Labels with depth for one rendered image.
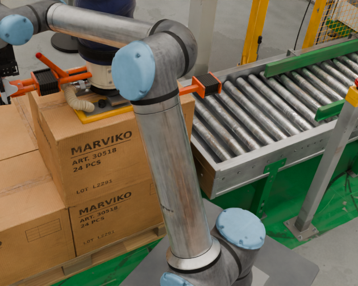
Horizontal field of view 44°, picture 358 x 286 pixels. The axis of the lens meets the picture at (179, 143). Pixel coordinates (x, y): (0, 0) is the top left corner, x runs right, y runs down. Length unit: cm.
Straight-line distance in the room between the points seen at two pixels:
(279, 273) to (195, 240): 52
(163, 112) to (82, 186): 97
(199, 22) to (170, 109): 229
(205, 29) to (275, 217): 143
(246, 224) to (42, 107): 95
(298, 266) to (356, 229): 125
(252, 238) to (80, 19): 79
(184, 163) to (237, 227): 34
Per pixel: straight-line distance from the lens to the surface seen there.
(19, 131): 236
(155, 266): 154
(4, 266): 216
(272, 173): 237
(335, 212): 287
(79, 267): 238
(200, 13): 321
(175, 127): 100
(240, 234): 128
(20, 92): 170
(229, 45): 417
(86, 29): 130
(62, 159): 175
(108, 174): 190
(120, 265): 242
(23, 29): 141
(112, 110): 175
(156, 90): 96
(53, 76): 173
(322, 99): 275
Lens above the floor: 207
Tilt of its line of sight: 43 degrees down
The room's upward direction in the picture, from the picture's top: 5 degrees clockwise
